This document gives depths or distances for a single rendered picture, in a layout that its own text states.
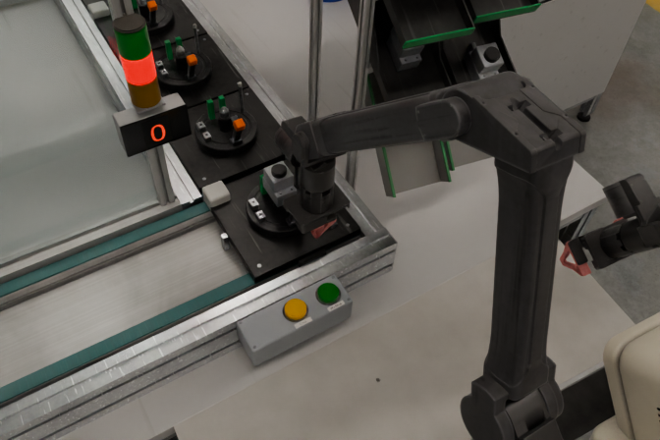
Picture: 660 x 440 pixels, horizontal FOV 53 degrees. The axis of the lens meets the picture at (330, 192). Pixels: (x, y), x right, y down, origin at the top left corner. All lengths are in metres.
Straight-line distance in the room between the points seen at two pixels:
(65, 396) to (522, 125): 0.87
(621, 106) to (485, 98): 2.73
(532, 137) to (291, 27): 1.43
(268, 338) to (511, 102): 0.69
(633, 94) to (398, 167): 2.25
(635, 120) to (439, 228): 1.98
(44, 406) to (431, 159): 0.86
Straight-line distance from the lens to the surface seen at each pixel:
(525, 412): 0.85
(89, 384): 1.22
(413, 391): 1.29
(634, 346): 0.87
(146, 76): 1.12
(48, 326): 1.35
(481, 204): 1.56
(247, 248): 1.30
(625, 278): 2.70
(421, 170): 1.39
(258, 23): 2.02
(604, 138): 3.19
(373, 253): 1.31
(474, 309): 1.39
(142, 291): 1.34
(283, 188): 1.27
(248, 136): 1.47
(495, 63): 1.30
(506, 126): 0.65
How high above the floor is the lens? 2.02
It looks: 49 degrees down
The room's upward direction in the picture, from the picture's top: 3 degrees clockwise
